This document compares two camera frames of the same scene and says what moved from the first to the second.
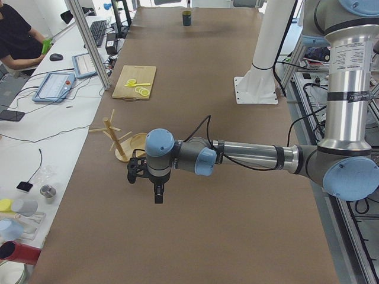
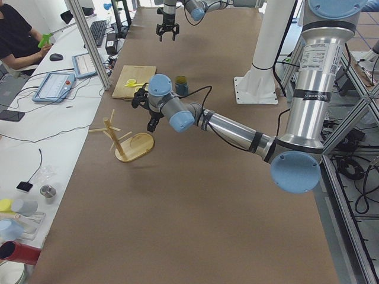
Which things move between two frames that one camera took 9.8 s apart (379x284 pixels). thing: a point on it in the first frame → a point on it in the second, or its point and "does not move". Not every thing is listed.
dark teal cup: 186,15 → 182,87
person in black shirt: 20,45 does not move
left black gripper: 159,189 → 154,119
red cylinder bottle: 12,251 does not move
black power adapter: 111,44 does not move
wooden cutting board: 134,82 does not move
